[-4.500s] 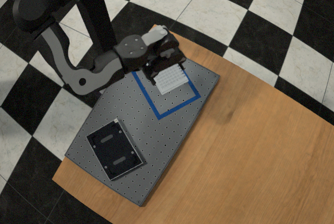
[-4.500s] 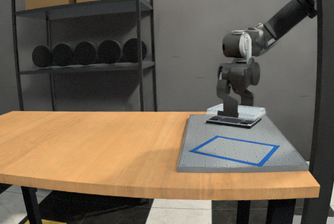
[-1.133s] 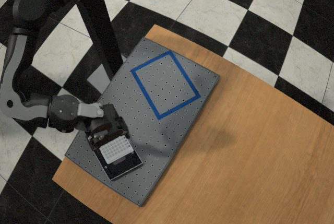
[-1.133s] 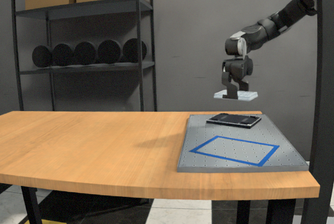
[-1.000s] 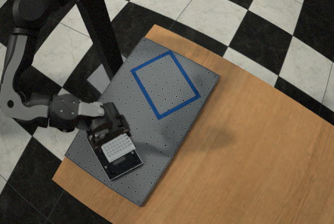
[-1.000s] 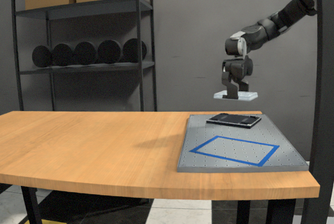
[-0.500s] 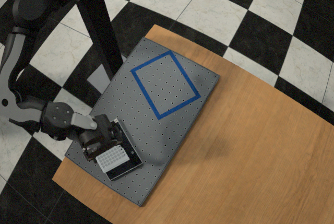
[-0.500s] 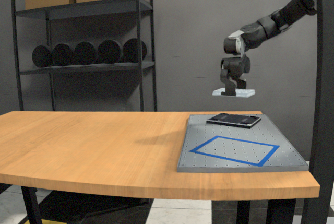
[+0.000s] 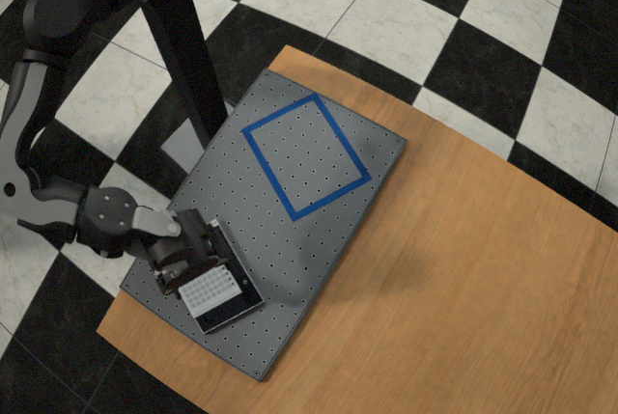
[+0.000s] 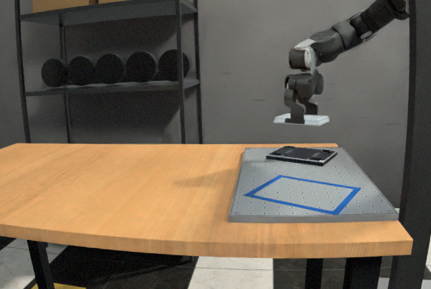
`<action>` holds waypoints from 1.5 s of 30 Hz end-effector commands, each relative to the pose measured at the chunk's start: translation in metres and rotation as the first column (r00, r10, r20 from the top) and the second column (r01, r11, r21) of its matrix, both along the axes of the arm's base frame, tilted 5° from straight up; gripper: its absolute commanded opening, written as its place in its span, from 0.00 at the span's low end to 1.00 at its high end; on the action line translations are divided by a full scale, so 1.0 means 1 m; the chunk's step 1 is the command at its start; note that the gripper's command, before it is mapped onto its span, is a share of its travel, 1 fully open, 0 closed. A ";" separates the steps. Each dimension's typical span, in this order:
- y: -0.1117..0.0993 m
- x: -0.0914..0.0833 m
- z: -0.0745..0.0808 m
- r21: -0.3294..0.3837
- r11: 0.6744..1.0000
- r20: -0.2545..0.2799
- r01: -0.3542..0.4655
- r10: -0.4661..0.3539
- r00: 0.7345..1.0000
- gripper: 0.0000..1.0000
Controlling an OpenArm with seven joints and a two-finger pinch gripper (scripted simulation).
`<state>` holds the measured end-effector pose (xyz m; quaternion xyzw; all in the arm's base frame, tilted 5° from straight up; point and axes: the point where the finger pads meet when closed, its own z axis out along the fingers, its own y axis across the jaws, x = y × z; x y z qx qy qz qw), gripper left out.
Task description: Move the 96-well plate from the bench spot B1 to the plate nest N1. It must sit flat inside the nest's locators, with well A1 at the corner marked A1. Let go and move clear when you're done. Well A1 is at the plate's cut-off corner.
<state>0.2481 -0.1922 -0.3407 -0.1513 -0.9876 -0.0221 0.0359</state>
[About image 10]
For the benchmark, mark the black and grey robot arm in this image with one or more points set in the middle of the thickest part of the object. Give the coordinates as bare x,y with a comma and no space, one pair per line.
346,35

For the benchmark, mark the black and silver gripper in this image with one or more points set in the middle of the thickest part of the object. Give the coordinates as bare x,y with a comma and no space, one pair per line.
303,85

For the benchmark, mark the blue rectangular tape outline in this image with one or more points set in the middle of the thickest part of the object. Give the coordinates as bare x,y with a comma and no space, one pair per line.
337,210

